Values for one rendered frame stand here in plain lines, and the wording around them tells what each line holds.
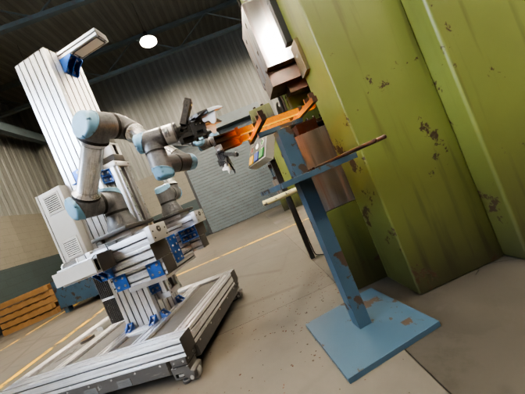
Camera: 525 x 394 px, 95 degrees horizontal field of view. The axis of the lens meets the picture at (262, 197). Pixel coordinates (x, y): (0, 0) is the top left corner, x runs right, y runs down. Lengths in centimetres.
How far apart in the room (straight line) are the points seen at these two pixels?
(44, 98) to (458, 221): 238
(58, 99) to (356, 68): 170
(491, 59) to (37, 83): 239
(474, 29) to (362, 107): 53
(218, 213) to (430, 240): 866
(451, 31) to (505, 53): 25
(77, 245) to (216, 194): 793
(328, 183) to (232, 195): 822
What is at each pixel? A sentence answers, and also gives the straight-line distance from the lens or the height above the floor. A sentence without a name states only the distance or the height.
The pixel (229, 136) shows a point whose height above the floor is 96.
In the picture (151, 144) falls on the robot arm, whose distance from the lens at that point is 100.
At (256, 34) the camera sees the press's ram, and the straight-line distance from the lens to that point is 170.
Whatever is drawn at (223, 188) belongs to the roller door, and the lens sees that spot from 952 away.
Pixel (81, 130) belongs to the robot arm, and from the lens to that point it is 126.
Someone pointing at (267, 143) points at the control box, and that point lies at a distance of 198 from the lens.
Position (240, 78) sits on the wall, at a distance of 1063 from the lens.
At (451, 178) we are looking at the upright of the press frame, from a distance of 139.
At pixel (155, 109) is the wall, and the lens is 1074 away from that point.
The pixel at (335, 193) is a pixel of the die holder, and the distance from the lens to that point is 139.
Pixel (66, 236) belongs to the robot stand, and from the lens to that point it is 194.
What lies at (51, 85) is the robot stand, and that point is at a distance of 206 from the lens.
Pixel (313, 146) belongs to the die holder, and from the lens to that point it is 138.
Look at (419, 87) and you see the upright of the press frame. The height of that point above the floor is 87.
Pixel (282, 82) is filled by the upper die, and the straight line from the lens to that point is 163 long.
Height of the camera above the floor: 70
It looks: 1 degrees down
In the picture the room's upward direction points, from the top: 23 degrees counter-clockwise
